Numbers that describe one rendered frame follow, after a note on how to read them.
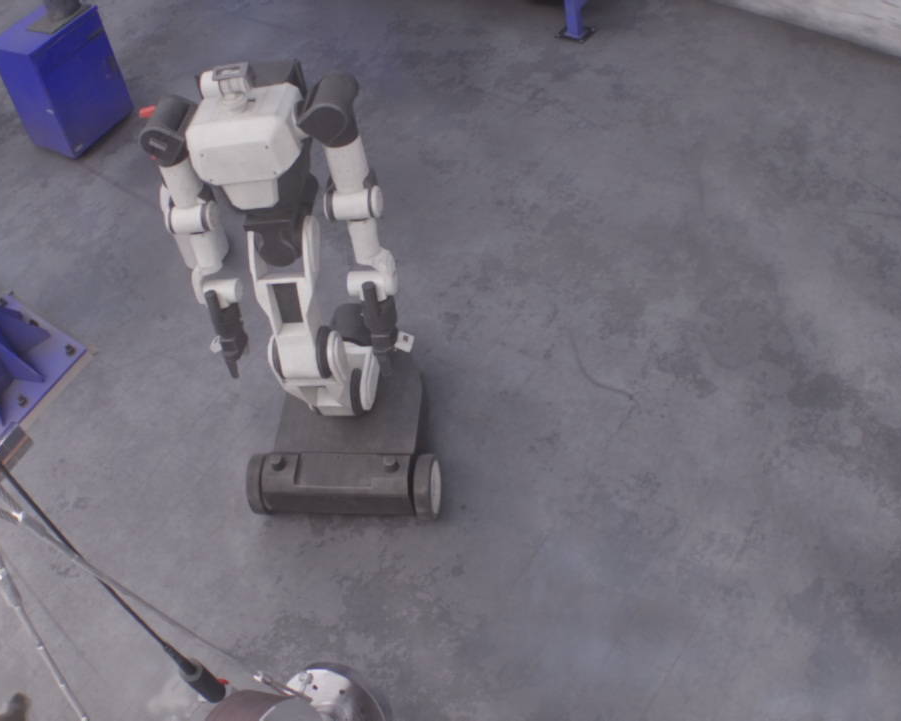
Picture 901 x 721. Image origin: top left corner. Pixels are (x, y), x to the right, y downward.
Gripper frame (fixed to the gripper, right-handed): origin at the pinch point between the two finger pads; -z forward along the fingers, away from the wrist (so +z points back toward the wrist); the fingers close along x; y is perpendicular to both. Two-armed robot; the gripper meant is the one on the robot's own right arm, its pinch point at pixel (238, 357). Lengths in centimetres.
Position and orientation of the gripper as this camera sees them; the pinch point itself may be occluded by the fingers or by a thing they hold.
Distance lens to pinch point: 272.4
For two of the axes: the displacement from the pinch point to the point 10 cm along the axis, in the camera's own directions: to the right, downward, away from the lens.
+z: -1.3, -7.9, -6.0
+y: 9.8, -0.3, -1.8
